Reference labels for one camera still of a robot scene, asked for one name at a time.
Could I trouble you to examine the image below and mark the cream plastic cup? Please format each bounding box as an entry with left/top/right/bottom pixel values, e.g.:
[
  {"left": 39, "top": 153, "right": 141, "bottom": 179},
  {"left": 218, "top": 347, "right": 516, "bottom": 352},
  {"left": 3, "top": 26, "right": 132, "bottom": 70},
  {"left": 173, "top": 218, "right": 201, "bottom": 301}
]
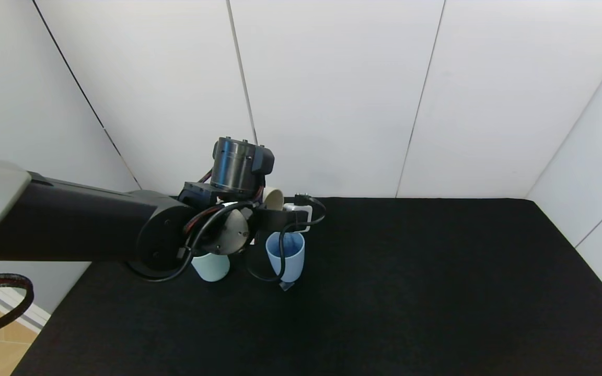
[{"left": 262, "top": 186, "right": 285, "bottom": 212}]

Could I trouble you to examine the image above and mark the light blue plastic cup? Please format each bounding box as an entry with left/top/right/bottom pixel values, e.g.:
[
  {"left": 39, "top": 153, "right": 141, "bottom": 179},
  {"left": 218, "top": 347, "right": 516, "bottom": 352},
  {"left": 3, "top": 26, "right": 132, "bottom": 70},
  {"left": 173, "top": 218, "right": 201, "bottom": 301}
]
[{"left": 265, "top": 231, "right": 306, "bottom": 284}]

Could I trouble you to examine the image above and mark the teal plastic cup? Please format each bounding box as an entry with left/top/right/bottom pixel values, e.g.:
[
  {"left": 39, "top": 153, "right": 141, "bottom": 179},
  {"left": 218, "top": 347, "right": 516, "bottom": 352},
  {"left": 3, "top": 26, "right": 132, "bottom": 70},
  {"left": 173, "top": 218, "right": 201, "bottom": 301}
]
[{"left": 191, "top": 253, "right": 230, "bottom": 283}]

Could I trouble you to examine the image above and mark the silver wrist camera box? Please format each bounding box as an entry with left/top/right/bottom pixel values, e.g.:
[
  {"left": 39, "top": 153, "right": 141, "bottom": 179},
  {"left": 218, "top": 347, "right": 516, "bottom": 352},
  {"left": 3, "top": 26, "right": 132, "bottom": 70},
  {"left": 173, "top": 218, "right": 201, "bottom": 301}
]
[{"left": 282, "top": 204, "right": 314, "bottom": 233}]

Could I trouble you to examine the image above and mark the black camera cable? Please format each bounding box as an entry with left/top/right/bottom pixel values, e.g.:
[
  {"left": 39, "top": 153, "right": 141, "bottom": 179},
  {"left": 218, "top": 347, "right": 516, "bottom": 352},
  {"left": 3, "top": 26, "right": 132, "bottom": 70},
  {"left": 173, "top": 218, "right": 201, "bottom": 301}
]
[{"left": 245, "top": 194, "right": 328, "bottom": 283}]

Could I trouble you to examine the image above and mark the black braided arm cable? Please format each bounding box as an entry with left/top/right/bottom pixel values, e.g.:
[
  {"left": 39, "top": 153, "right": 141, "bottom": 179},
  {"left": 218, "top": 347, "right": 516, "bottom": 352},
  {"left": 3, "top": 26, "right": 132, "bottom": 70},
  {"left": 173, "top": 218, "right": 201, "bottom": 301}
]
[{"left": 0, "top": 273, "right": 36, "bottom": 343}]

